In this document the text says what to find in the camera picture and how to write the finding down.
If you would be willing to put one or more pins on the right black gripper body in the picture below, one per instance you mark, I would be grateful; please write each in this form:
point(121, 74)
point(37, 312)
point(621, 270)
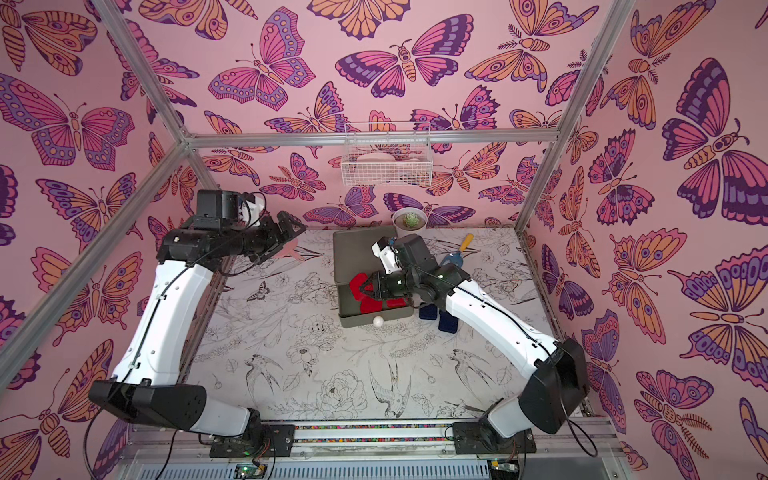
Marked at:
point(381, 285)

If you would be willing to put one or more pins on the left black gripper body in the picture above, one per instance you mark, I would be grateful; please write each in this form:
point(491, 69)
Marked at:
point(266, 241)

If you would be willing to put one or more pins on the red brooch box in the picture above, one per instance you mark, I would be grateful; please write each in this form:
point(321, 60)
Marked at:
point(361, 287)
point(369, 305)
point(396, 303)

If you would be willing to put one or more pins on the green drawer cabinet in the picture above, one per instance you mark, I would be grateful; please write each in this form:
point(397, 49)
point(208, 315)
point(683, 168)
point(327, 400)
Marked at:
point(352, 255)

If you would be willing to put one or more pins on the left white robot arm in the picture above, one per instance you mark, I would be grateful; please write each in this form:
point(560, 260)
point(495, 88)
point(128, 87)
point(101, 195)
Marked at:
point(144, 387)

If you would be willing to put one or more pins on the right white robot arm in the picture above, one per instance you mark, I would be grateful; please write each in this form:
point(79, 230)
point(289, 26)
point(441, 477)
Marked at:
point(555, 370)

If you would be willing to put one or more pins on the blue brooch box left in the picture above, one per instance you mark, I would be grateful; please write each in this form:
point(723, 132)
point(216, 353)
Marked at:
point(428, 312)

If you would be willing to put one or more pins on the blue brooch box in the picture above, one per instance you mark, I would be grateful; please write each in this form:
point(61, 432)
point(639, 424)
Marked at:
point(448, 323)
point(428, 312)

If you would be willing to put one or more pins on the blue brooch box near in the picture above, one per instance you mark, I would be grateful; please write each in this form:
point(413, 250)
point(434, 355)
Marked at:
point(448, 323)

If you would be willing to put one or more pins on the blue yellow garden fork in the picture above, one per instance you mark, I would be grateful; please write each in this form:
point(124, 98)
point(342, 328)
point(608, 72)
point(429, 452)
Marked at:
point(456, 256)

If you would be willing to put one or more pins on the potted cactus white pot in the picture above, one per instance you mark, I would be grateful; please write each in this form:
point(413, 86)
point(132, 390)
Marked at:
point(409, 220)

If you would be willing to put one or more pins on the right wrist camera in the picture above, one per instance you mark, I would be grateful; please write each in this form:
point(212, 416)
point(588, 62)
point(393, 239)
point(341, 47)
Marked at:
point(384, 250)

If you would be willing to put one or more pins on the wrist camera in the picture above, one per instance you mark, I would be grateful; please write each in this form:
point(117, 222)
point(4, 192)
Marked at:
point(384, 250)
point(252, 208)

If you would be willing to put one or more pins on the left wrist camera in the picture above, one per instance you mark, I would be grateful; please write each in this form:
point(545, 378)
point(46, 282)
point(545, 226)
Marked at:
point(252, 208)

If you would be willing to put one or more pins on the white wire basket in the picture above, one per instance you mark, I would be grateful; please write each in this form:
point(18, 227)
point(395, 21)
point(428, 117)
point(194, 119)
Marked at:
point(395, 154)

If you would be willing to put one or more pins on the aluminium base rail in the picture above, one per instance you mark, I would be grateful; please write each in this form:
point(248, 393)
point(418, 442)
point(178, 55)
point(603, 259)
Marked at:
point(409, 449)

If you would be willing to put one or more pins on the aluminium frame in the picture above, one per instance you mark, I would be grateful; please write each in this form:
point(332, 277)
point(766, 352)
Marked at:
point(227, 68)

